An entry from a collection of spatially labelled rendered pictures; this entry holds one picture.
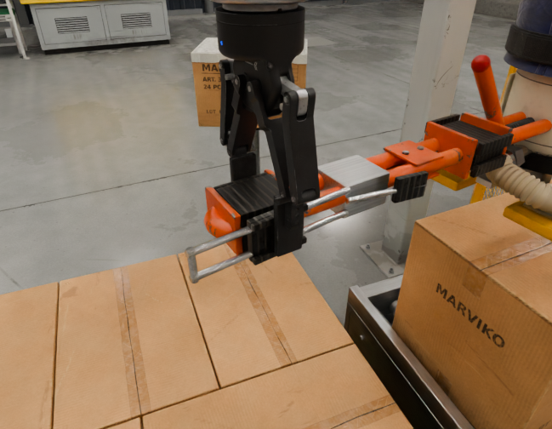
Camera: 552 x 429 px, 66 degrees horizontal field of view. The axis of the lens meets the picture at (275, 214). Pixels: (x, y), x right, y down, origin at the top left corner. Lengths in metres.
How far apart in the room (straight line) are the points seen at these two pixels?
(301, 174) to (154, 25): 7.62
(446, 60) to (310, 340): 1.28
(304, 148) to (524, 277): 0.70
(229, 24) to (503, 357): 0.85
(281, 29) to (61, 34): 7.49
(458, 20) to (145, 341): 1.64
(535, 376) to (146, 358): 0.93
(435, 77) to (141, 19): 6.42
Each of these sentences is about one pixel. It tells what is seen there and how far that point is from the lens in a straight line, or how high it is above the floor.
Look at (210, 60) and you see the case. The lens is 2.36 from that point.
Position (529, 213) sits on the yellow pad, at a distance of 0.78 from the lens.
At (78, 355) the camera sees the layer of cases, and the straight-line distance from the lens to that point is 1.35.
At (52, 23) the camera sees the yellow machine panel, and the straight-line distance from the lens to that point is 7.79.
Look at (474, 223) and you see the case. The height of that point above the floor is 0.95.
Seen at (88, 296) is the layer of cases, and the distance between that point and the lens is 1.52.
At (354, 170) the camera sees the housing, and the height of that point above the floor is 1.28.
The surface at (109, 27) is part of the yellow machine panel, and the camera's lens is 7.84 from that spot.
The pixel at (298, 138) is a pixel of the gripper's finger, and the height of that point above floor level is 1.37.
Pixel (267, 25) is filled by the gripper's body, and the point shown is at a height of 1.46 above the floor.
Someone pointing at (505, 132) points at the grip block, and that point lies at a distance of 0.69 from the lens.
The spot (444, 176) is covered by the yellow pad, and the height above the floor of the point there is 1.15.
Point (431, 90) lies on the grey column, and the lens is 1.98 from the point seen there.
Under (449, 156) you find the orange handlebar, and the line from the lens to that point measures 0.62.
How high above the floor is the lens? 1.51
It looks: 33 degrees down
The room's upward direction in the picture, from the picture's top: straight up
